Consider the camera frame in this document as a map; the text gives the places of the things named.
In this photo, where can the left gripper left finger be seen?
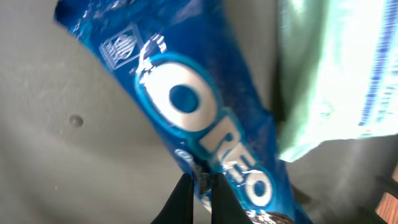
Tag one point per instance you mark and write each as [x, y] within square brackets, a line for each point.
[178, 209]

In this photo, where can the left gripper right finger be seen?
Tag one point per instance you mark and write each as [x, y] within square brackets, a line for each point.
[225, 208]

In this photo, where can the blue Oreo packet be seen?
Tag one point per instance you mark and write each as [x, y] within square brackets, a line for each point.
[179, 62]

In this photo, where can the light teal snack packet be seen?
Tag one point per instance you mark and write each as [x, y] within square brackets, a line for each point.
[338, 72]

